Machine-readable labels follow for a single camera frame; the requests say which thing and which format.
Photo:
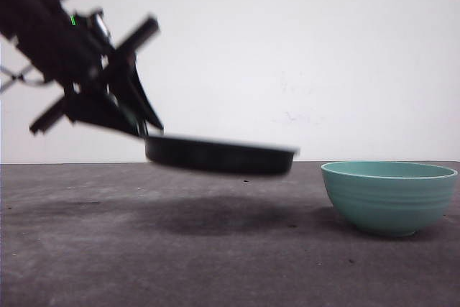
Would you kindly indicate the black frying pan green handle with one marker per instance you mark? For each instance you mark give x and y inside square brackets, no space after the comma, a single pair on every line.
[220,157]

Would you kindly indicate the teal ceramic bowl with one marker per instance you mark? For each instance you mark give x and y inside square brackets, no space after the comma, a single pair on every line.
[393,199]

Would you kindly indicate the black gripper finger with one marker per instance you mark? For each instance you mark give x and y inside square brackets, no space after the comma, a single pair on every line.
[126,87]
[103,110]

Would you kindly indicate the black gripper body holding pan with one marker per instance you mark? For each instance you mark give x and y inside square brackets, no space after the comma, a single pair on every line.
[77,53]

